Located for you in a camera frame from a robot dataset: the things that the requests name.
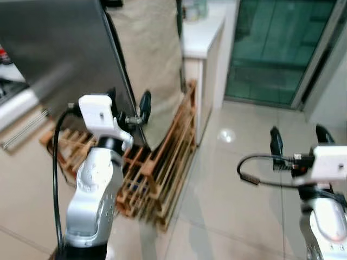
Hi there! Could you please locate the clear glass jar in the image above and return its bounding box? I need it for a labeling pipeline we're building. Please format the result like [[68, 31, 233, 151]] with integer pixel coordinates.
[[184, 0, 210, 22]]

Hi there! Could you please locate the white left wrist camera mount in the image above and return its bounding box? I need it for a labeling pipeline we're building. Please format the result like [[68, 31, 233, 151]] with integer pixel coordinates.
[[79, 95, 134, 151]]

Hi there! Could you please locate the large beige cloth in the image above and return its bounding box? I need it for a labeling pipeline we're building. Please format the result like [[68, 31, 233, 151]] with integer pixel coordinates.
[[107, 0, 185, 151]]

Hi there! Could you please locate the wooden slatted rack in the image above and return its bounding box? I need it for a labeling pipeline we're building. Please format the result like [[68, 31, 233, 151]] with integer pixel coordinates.
[[39, 80, 199, 231]]

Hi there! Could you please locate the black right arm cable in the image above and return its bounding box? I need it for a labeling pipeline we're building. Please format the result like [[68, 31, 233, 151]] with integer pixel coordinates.
[[237, 154, 347, 209]]

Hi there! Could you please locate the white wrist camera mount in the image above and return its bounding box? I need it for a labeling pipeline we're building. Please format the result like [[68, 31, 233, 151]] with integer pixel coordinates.
[[79, 95, 134, 151], [312, 145, 347, 182]]

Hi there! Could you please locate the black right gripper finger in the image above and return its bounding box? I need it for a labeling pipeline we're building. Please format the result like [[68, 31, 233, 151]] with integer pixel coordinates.
[[269, 126, 284, 160], [316, 123, 336, 147]]

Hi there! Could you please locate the green glass sliding door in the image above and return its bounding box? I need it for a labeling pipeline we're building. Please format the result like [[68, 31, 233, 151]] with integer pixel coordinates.
[[224, 0, 347, 112]]

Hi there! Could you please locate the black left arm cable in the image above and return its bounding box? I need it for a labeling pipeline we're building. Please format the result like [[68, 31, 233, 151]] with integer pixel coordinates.
[[51, 103, 82, 258]]

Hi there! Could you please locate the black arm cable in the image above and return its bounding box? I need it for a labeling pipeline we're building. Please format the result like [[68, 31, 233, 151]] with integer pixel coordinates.
[[237, 154, 347, 209], [51, 103, 82, 258]]

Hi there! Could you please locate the narrow white side cabinet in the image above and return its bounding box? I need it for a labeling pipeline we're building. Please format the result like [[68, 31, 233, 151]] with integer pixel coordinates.
[[181, 0, 229, 146]]

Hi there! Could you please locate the gas stove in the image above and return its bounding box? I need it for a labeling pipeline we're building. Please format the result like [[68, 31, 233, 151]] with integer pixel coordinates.
[[0, 79, 29, 107]]

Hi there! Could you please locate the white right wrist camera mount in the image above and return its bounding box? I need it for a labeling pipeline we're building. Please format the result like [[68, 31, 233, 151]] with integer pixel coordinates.
[[312, 145, 347, 182]]

